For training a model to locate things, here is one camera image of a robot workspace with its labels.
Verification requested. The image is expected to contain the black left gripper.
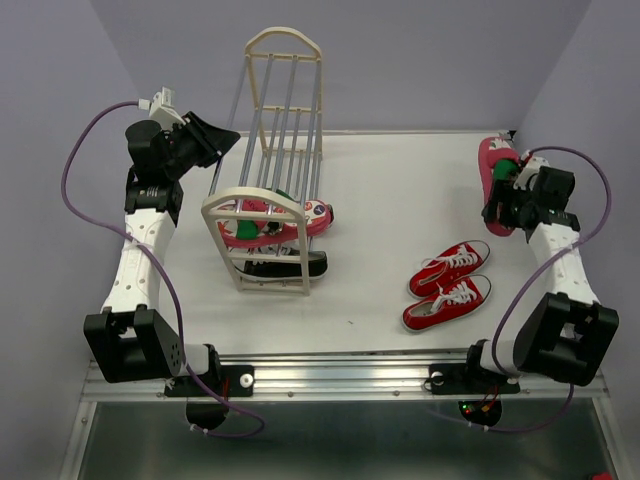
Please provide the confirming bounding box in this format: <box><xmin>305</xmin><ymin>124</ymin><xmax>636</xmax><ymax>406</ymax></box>
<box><xmin>165</xmin><ymin>111</ymin><xmax>242</xmax><ymax>179</ymax></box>

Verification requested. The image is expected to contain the pink green flip-flop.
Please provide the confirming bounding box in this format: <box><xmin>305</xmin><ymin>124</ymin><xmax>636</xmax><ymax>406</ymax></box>
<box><xmin>217</xmin><ymin>199</ymin><xmax>334</xmax><ymax>249</ymax></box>
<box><xmin>478</xmin><ymin>137</ymin><xmax>520</xmax><ymax>237</ymax></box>

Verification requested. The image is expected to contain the cream and chrome shoe shelf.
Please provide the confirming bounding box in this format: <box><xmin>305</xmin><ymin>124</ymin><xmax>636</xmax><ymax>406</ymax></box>
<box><xmin>201</xmin><ymin>26</ymin><xmax>324</xmax><ymax>296</ymax></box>

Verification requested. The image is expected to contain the red sneaker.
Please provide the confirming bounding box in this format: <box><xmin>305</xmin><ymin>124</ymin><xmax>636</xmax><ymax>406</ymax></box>
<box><xmin>408</xmin><ymin>240</ymin><xmax>491</xmax><ymax>298</ymax></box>
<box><xmin>402</xmin><ymin>274</ymin><xmax>492</xmax><ymax>332</ymax></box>

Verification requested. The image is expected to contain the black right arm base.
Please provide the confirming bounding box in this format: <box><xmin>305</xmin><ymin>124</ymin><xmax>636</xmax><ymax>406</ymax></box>
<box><xmin>424</xmin><ymin>363</ymin><xmax>521</xmax><ymax>427</ymax></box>

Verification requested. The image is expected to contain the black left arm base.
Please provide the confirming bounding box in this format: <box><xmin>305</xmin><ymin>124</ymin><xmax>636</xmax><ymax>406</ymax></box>
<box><xmin>164</xmin><ymin>364</ymin><xmax>255</xmax><ymax>431</ymax></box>

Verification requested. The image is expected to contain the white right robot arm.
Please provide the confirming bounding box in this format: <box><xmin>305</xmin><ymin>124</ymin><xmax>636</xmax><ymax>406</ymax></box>
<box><xmin>460</xmin><ymin>159</ymin><xmax>619</xmax><ymax>390</ymax></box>

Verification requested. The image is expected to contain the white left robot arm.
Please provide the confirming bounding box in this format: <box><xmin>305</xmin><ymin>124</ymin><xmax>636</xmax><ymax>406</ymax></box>
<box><xmin>84</xmin><ymin>112</ymin><xmax>240</xmax><ymax>383</ymax></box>

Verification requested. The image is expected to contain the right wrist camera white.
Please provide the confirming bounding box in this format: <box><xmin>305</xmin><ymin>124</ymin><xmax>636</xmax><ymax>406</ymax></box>
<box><xmin>514</xmin><ymin>150</ymin><xmax>549</xmax><ymax>191</ymax></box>

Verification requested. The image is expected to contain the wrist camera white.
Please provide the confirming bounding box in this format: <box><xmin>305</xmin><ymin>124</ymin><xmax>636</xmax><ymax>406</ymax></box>
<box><xmin>514</xmin><ymin>150</ymin><xmax>549</xmax><ymax>191</ymax></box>
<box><xmin>138</xmin><ymin>87</ymin><xmax>185</xmax><ymax>130</ymax></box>

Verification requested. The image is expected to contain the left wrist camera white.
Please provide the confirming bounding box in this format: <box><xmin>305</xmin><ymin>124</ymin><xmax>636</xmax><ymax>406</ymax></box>
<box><xmin>138</xmin><ymin>87</ymin><xmax>185</xmax><ymax>130</ymax></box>

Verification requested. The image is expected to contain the aluminium mounting rail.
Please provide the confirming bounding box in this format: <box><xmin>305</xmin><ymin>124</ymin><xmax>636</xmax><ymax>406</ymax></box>
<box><xmin>81</xmin><ymin>352</ymin><xmax>609</xmax><ymax>402</ymax></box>

